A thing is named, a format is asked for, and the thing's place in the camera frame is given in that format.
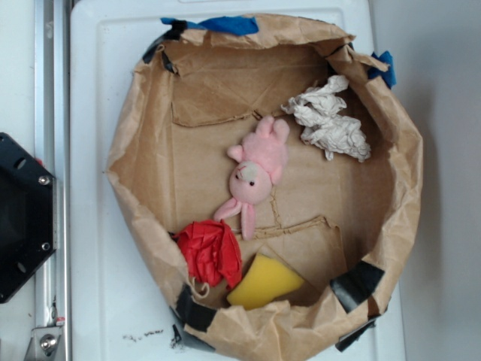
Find white paper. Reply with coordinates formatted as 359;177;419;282
281;75;371;162

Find crumpled red paper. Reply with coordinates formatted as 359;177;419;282
174;220;242;289

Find pink plush bunny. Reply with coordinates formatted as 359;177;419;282
214;116;290;241

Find brown paper bag bin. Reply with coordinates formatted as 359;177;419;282
107;14;422;360

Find yellow sponge wedge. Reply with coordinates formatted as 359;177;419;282
227;253;304;310

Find blue tape strip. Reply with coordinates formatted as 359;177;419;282
160;16;259;36

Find blue tape piece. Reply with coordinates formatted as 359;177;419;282
368;50;397;89

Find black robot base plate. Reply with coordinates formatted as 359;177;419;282
0;132;55;304

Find aluminium rail frame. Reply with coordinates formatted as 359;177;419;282
26;1;74;360

